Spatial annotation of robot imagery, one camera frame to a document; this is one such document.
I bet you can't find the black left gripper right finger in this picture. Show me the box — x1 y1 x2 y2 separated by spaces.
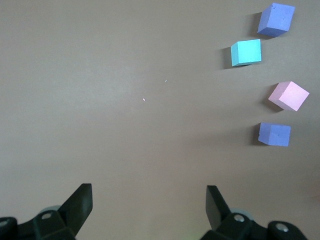
199 185 308 240

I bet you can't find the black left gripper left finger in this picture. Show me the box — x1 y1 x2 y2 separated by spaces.
0 183 94 240

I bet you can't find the purple foam block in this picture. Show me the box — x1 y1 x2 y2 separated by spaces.
257 122 292 148
256 2 296 38

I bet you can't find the light pink foam block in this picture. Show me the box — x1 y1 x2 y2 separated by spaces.
267 80 311 113

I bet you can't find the cyan foam block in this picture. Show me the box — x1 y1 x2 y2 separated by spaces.
230 38 262 67

